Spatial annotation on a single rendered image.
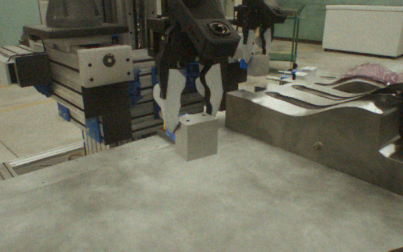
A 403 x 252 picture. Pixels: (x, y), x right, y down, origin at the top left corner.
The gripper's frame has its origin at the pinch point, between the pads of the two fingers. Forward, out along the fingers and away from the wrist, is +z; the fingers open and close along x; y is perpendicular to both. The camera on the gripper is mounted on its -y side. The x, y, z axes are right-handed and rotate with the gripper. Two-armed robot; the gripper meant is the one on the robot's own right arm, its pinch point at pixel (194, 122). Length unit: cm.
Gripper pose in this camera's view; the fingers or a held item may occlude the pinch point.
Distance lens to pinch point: 48.2
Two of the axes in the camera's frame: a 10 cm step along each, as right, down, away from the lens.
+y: -5.2, -3.2, 7.9
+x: -8.5, 1.9, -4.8
